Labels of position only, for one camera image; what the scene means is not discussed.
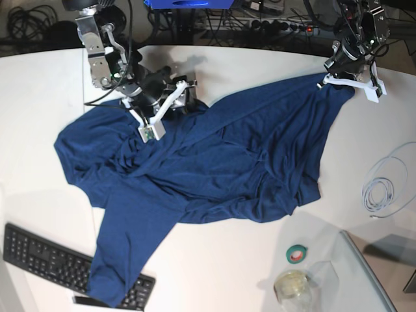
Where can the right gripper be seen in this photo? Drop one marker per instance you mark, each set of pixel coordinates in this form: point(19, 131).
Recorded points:
point(144, 91)

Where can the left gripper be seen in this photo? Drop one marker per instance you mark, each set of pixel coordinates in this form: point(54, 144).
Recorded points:
point(350, 58)

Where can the dark blue t-shirt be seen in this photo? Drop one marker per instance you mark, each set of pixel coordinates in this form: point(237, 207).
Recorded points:
point(254, 154)

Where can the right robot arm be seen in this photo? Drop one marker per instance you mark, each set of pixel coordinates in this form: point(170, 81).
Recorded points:
point(115, 64)

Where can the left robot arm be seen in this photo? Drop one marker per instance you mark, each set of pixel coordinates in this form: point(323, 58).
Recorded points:
point(361, 35)

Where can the white power strip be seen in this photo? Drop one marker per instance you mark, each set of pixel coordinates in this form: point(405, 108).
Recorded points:
point(281, 25)

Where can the blue box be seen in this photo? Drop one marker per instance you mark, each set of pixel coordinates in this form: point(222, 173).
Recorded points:
point(177, 4)

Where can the black round stool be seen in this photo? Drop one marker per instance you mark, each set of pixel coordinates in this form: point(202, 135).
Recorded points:
point(61, 35)

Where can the green tape roll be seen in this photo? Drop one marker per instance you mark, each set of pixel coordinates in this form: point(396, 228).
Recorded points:
point(296, 253)

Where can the black computer keyboard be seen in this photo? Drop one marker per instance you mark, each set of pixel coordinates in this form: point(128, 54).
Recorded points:
point(50, 261)

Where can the clear glass jar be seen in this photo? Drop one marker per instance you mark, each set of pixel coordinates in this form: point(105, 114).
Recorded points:
point(295, 290)

